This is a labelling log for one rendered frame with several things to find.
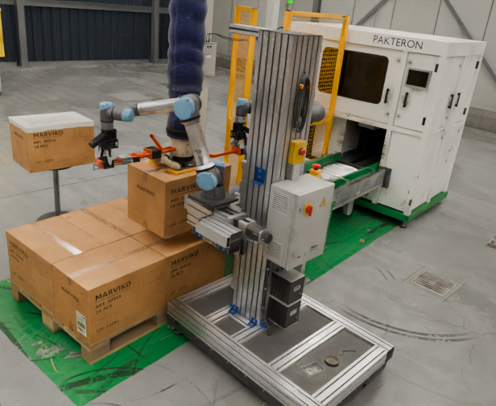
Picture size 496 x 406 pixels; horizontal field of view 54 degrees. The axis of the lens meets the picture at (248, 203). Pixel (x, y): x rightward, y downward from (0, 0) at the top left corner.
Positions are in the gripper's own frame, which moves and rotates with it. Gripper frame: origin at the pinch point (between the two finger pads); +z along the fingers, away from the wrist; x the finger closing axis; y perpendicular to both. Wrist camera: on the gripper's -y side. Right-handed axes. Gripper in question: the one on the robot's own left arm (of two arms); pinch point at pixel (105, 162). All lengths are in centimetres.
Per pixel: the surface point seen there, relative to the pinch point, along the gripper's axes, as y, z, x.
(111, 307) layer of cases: -13, 85, -23
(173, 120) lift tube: 50, -20, -2
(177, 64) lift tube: 50, -55, -5
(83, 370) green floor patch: -35, 120, -24
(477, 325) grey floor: 211, 122, -180
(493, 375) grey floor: 161, 122, -207
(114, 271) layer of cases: -5, 66, -15
